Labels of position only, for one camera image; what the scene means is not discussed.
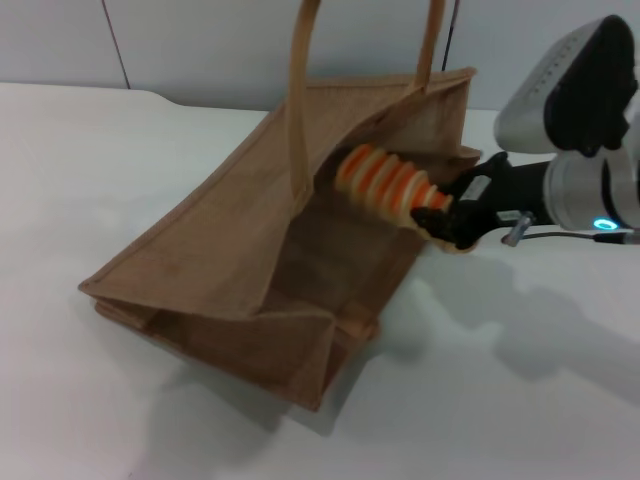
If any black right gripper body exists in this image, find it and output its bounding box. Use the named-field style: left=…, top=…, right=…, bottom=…
left=452, top=152, right=551, bottom=249

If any orange striped bread loaf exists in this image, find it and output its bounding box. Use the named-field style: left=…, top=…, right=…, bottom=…
left=335, top=144, right=474, bottom=254

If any brown jute handbag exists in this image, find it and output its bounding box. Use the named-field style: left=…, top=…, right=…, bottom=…
left=78, top=0, right=484, bottom=412

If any right wrist connector with cable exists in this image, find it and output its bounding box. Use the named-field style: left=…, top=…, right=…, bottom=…
left=501, top=211, right=640, bottom=247

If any right wrist camera housing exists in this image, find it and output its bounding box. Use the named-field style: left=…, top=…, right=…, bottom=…
left=493, top=14, right=640, bottom=159

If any thin dark background cable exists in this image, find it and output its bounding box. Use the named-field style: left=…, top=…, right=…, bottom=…
left=440, top=0, right=459, bottom=71

